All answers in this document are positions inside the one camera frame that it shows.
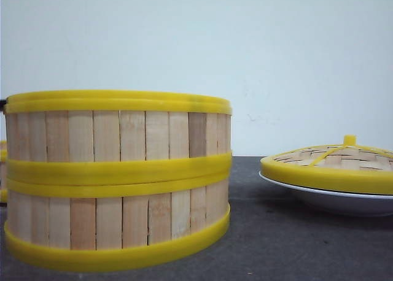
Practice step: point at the bamboo steamer basket single bun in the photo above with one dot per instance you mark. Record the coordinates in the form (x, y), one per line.
(86, 139)

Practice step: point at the near bamboo steamer basket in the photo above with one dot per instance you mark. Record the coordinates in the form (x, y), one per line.
(114, 234)

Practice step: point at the bamboo steamer basket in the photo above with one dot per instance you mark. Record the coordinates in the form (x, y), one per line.
(3, 171)
(114, 234)

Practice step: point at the yellow woven steamer lid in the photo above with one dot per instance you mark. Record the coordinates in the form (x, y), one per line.
(347, 167)

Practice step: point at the white ceramic plate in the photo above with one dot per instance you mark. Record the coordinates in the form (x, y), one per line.
(352, 204)

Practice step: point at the far bamboo steamer basket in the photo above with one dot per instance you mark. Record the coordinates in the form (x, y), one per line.
(3, 171)

